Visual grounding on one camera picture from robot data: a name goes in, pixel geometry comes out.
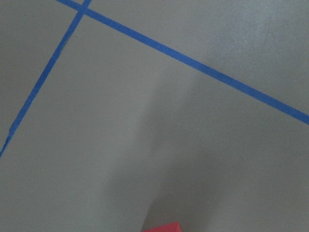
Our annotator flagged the red block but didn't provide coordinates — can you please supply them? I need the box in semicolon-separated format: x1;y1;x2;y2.
142;222;182;232

